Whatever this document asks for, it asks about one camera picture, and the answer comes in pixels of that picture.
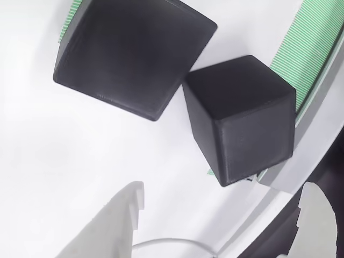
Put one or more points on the black rounded plastic block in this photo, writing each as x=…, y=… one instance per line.
x=242, y=121
x=134, y=53

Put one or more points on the green striped square marker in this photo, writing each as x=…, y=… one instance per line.
x=68, y=21

